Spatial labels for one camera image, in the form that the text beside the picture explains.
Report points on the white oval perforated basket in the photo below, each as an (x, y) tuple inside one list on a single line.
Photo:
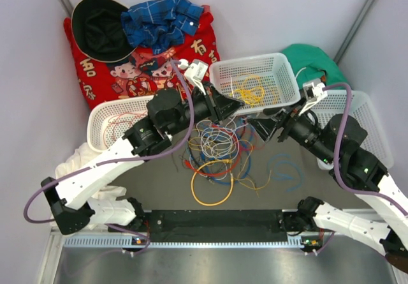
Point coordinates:
[(109, 120)]

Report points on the white rectangular basket, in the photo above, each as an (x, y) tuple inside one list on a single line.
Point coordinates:
[(364, 112), (263, 81)]

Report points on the red printed cloth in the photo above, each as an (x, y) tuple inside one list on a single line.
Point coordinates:
[(142, 73)]

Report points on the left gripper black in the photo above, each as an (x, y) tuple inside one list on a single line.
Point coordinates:
[(220, 106)]

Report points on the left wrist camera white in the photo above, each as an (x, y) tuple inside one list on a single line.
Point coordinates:
[(194, 72)]

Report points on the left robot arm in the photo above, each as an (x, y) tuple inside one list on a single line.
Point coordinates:
[(72, 201)]

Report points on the green cloth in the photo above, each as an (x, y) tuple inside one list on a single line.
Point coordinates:
[(309, 62)]

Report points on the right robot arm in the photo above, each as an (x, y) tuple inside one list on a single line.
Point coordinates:
[(358, 171)]

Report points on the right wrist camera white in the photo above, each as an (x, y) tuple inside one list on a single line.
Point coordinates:
[(314, 93)]

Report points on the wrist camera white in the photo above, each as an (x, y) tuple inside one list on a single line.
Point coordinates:
[(314, 93), (194, 72)]

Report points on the black hat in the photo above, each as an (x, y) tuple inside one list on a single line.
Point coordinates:
[(97, 30)]

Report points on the grey corner post right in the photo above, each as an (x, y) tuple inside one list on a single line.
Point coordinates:
[(355, 27)]

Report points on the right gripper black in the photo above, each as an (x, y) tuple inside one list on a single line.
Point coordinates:
[(290, 118)]

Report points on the blue plaid shirt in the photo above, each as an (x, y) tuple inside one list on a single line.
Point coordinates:
[(160, 24)]

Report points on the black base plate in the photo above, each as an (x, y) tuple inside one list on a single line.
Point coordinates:
[(214, 226)]

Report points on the white rectangular basket, middle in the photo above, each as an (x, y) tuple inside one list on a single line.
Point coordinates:
[(263, 81)]

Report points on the white rectangular basket, right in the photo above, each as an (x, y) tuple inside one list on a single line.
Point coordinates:
[(364, 112)]

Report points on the white cloth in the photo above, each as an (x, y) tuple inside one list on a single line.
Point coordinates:
[(73, 166)]

